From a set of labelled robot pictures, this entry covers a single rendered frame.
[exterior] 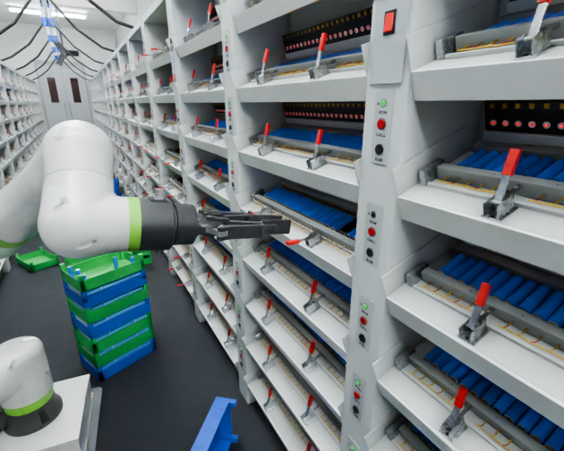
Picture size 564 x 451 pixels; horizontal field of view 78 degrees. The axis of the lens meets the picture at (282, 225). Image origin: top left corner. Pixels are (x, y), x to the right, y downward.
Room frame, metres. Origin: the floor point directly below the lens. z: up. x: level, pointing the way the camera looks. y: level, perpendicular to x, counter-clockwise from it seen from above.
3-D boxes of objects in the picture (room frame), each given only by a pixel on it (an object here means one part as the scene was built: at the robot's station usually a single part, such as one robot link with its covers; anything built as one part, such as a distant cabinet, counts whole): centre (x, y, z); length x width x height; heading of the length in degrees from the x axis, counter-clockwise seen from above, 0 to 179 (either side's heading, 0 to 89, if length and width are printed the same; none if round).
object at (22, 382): (0.79, 0.75, 0.52); 0.16 x 0.13 x 0.19; 153
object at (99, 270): (1.50, 0.85, 0.52); 0.30 x 0.20 x 0.08; 142
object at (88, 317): (1.50, 0.85, 0.36); 0.30 x 0.20 x 0.08; 142
